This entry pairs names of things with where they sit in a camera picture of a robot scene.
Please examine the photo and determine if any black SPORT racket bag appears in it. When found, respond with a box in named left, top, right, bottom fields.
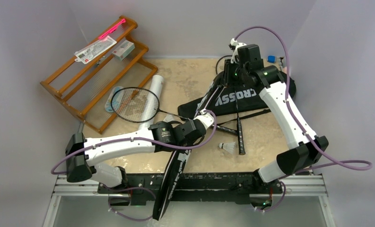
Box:
left=152, top=72, right=225, bottom=221

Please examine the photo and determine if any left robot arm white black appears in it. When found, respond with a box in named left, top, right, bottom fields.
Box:
left=64, top=115, right=214, bottom=193

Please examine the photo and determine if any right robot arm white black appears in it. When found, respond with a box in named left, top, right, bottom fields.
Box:
left=224, top=43, right=329, bottom=192

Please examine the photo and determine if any light blue blister pack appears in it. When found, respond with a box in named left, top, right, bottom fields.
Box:
left=105, top=86, right=124, bottom=113

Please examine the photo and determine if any white shuttlecock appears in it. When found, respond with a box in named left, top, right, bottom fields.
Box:
left=218, top=142, right=236, bottom=155
left=163, top=114, right=175, bottom=122

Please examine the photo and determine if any blue white small object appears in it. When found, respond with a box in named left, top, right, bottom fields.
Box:
left=267, top=55, right=284, bottom=63

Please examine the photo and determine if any black CROSSWAY racket bag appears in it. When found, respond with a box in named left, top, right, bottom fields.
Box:
left=177, top=69, right=297, bottom=120

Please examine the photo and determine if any right white shuttlecock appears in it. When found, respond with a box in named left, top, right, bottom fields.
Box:
left=218, top=142, right=236, bottom=155

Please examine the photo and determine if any black racket at back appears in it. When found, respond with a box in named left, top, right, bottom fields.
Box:
left=206, top=55, right=247, bottom=156

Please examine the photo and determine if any black racket near rack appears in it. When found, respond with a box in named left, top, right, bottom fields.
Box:
left=114, top=87, right=182, bottom=123

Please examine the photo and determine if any white shuttlecock tube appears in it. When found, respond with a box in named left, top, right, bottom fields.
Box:
left=138, top=75, right=164, bottom=130

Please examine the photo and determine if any small teal white box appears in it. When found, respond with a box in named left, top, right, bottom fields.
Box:
left=112, top=40, right=135, bottom=61

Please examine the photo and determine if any wooden rack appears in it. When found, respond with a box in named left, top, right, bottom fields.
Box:
left=40, top=16, right=158, bottom=134

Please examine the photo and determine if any flat packaged item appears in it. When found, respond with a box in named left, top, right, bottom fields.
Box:
left=74, top=36, right=117, bottom=64

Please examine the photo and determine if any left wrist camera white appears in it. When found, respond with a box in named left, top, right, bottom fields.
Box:
left=194, top=110, right=215, bottom=130

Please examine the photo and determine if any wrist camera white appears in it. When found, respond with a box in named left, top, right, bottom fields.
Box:
left=194, top=110, right=215, bottom=130
left=229, top=38, right=247, bottom=64

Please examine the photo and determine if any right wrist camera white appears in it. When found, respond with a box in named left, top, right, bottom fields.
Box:
left=229, top=38, right=247, bottom=64

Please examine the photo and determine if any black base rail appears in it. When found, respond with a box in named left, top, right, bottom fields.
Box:
left=98, top=170, right=285, bottom=208

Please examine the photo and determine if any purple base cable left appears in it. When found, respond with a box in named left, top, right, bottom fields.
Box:
left=108, top=186, right=157, bottom=222

